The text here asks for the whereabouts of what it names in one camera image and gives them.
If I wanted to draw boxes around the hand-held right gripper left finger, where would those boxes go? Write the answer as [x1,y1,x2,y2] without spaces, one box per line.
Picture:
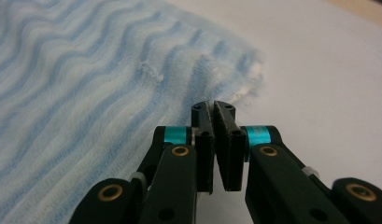
[152,101,217,194]

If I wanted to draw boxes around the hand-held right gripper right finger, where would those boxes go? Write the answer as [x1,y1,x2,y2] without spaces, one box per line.
[214,100,283,192]

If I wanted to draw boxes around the blue striped towel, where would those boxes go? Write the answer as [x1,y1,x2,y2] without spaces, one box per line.
[0,0,265,224]

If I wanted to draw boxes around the white grid mat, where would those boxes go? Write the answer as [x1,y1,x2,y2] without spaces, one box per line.
[162,0,382,224]

